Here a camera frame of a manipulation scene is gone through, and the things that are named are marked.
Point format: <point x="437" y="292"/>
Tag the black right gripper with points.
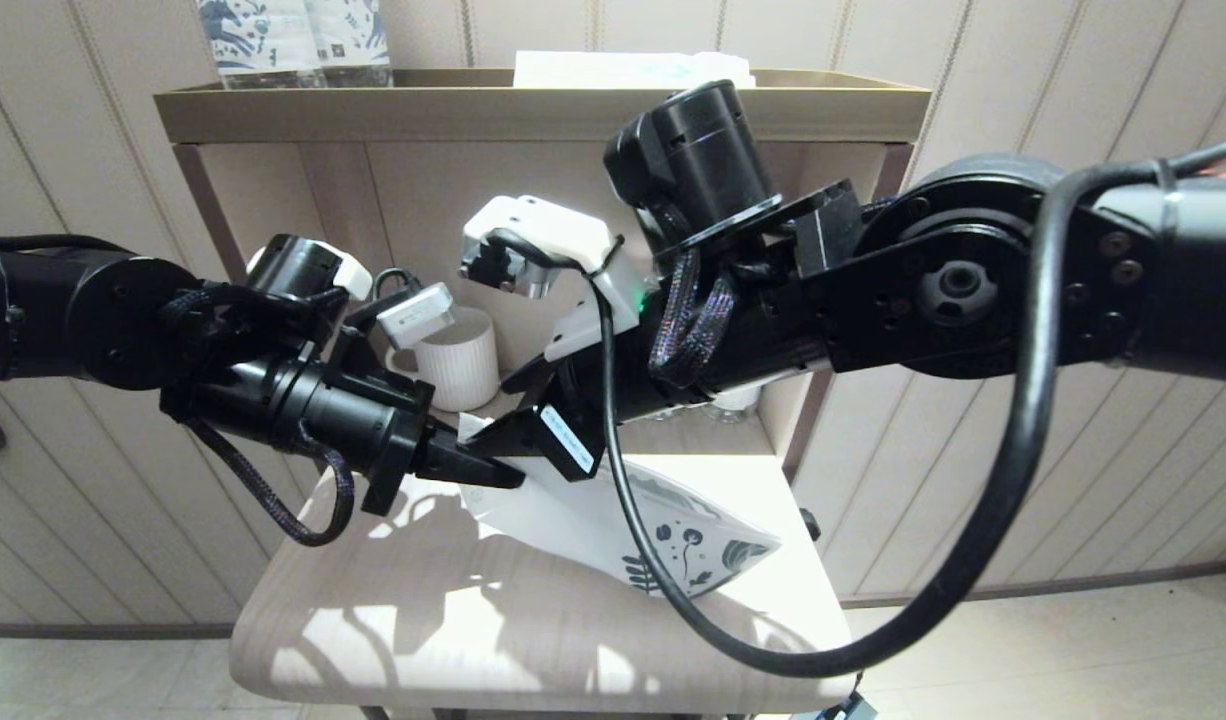
<point x="583" y="400"/>

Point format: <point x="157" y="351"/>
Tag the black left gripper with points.
<point x="363" y="420"/>

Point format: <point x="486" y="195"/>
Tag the white leaf-print plastic bag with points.
<point x="593" y="520"/>

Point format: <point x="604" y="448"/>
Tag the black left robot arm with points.
<point x="73" y="310"/>

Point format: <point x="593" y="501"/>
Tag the white ribbed mug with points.
<point x="463" y="365"/>

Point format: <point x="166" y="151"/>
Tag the small clear water bottle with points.
<point x="728" y="405"/>

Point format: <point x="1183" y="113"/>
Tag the beige wooden shelf cabinet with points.
<point x="423" y="220"/>

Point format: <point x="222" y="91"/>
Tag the small black knob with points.
<point x="809" y="522"/>

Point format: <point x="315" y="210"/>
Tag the white blue flat packet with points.
<point x="613" y="72"/>

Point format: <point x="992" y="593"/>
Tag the black blue connector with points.
<point x="838" y="708"/>

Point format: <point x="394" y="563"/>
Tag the large blue-print water bottle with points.
<point x="358" y="40"/>

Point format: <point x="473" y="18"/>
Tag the blue patterned packages on top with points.
<point x="263" y="45"/>

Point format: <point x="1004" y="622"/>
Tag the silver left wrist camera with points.
<point x="418" y="312"/>

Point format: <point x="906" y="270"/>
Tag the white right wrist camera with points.
<point x="543" y="220"/>

